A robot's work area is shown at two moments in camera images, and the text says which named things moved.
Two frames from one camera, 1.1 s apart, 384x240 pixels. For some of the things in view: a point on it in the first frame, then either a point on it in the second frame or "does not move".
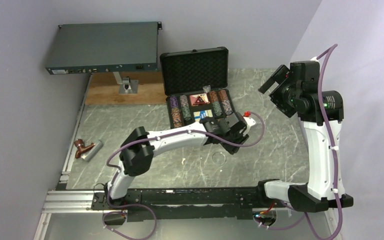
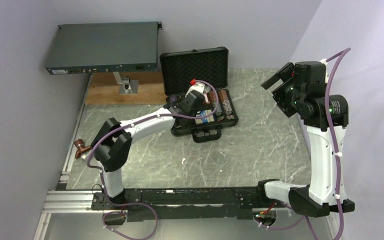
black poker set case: x=196 y=82 does not move
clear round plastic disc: x=219 y=158 does not move
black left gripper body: x=235 y=138 -> x=191 y=115
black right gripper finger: x=287 y=107 does not move
